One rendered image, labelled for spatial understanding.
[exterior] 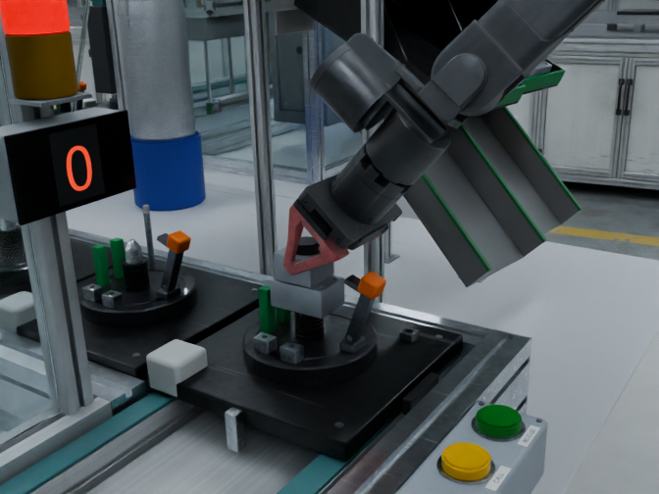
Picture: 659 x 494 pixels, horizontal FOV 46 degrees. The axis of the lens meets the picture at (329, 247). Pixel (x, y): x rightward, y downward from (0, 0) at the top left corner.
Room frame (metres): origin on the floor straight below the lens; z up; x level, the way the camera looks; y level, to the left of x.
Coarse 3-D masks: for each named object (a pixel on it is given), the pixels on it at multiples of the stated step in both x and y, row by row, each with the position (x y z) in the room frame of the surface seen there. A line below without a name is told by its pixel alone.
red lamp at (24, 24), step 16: (0, 0) 0.63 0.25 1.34; (16, 0) 0.62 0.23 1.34; (32, 0) 0.62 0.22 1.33; (48, 0) 0.63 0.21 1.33; (64, 0) 0.64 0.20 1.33; (16, 16) 0.62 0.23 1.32; (32, 16) 0.62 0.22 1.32; (48, 16) 0.63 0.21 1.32; (64, 16) 0.64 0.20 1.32; (16, 32) 0.62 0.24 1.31; (32, 32) 0.62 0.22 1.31; (48, 32) 0.63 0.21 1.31
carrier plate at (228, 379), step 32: (256, 320) 0.82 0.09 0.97; (384, 320) 0.81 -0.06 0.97; (224, 352) 0.74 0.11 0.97; (384, 352) 0.73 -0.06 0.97; (416, 352) 0.73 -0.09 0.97; (448, 352) 0.74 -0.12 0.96; (192, 384) 0.68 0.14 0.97; (224, 384) 0.68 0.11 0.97; (256, 384) 0.67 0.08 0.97; (352, 384) 0.67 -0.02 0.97; (384, 384) 0.67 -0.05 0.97; (416, 384) 0.68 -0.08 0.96; (224, 416) 0.65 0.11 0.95; (256, 416) 0.63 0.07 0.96; (288, 416) 0.62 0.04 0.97; (320, 416) 0.61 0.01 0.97; (352, 416) 0.61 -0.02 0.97; (384, 416) 0.63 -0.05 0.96; (320, 448) 0.59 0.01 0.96; (352, 448) 0.58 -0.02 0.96
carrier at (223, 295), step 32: (96, 256) 0.89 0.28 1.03; (128, 256) 0.87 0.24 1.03; (96, 288) 0.84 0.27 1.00; (128, 288) 0.87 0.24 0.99; (160, 288) 0.87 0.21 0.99; (192, 288) 0.87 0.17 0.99; (224, 288) 0.92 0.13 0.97; (256, 288) 0.91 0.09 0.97; (96, 320) 0.82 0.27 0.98; (128, 320) 0.81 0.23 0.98; (160, 320) 0.82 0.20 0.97; (192, 320) 0.83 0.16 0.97; (224, 320) 0.83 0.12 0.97; (96, 352) 0.75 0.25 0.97; (128, 352) 0.75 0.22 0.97
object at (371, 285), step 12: (348, 276) 0.71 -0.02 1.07; (372, 276) 0.69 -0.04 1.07; (360, 288) 0.69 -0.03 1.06; (372, 288) 0.68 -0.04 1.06; (360, 300) 0.69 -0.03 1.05; (372, 300) 0.69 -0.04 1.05; (360, 312) 0.69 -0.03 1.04; (360, 324) 0.70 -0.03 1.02; (348, 336) 0.70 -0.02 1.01; (360, 336) 0.71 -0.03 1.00
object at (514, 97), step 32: (320, 0) 1.01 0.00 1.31; (352, 0) 0.97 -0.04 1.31; (384, 0) 1.10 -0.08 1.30; (416, 0) 1.07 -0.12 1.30; (448, 0) 1.03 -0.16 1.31; (352, 32) 0.97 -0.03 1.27; (384, 32) 0.94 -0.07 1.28; (416, 32) 1.07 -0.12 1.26; (448, 32) 1.03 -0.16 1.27; (416, 64) 0.97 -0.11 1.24; (512, 96) 0.94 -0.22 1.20
